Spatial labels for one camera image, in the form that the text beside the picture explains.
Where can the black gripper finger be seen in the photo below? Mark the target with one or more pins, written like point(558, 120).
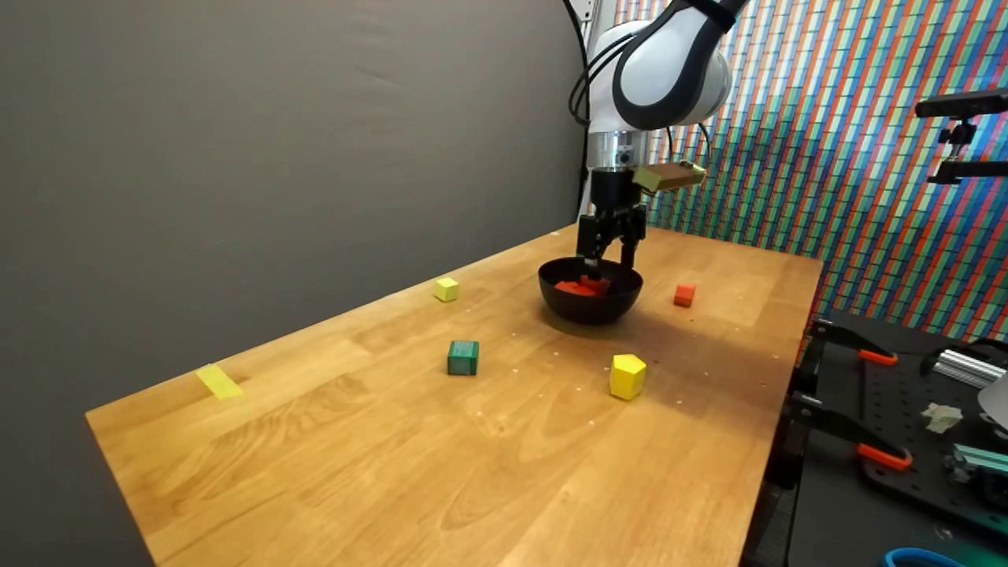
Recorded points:
point(591, 267)
point(627, 254)

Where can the black bowl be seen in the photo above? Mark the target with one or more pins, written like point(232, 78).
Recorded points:
point(621, 290)

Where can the black camera stand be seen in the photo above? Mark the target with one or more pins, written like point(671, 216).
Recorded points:
point(959, 135)

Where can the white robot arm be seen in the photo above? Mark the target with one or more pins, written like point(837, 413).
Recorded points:
point(645, 78)

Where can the lime green wooden block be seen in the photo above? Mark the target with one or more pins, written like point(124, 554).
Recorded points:
point(444, 287)

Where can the yellow tape strip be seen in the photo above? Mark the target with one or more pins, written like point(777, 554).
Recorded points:
point(220, 383)

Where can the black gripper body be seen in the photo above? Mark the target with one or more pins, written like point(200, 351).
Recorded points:
point(618, 212)

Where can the orange wooden block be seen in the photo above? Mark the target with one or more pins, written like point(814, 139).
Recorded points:
point(686, 293)

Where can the yellow block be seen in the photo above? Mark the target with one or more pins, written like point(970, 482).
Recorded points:
point(626, 376)

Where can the blue scissors handle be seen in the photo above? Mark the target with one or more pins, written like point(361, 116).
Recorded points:
point(917, 558)

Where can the black clamp orange handle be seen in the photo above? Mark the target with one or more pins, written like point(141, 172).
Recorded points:
point(867, 351)

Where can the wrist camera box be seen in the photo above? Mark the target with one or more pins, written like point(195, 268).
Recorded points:
point(653, 177)

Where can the black perforated tool board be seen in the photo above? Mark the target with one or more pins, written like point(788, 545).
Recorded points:
point(943, 400)

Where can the red wooden block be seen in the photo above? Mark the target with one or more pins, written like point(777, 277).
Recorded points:
point(583, 287)

